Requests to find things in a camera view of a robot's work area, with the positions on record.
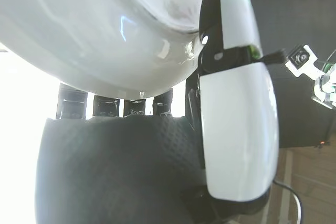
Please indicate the black cloth backdrop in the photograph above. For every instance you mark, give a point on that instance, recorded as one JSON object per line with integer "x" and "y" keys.
{"x": 296, "y": 11}

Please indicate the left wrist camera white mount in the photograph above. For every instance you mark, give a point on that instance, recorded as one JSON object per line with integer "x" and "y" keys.
{"x": 302, "y": 60}

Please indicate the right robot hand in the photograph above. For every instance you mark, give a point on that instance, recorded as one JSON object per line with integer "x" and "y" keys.
{"x": 118, "y": 169}

